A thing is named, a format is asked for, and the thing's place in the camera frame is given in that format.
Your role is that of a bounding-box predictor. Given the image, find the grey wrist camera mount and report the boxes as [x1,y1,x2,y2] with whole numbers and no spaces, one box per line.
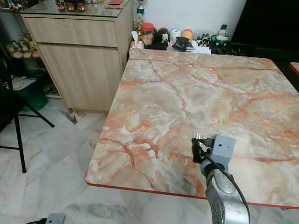
[46,213,66,224]
[210,134,235,169]

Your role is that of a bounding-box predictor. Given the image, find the green bin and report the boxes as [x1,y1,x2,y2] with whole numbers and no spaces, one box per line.
[23,82,49,112]

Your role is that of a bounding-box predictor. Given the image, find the white toy ball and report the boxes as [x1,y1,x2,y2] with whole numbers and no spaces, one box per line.
[170,28,182,40]

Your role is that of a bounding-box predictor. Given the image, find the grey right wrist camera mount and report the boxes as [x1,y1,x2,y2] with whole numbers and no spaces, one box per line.
[210,134,235,169]

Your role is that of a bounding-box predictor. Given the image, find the black folding chair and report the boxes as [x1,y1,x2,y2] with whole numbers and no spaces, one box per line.
[0,55,56,174]

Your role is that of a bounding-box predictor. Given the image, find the red-lidded jar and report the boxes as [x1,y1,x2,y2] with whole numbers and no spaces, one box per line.
[141,22,155,46]

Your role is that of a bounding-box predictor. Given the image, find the gold and blue trophy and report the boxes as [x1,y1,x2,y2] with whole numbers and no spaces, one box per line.
[135,0,146,33]

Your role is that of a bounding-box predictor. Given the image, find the orange toy ball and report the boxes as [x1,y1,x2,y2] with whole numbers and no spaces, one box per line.
[181,29,194,41]

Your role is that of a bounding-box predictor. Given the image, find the black plush toy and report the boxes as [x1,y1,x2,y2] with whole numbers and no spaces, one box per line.
[153,28,171,51]

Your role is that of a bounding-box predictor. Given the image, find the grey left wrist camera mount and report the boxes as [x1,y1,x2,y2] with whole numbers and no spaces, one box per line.
[46,213,66,224]

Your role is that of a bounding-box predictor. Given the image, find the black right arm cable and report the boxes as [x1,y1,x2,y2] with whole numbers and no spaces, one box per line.
[202,138,251,213]

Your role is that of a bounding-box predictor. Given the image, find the light wooden cabinet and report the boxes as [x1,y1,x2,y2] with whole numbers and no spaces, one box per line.
[21,7,134,114]

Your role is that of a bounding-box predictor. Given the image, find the white remote control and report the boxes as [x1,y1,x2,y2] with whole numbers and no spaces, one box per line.
[192,42,212,55]

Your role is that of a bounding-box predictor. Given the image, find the black pouch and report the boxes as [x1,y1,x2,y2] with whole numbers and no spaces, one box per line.
[172,37,195,52]

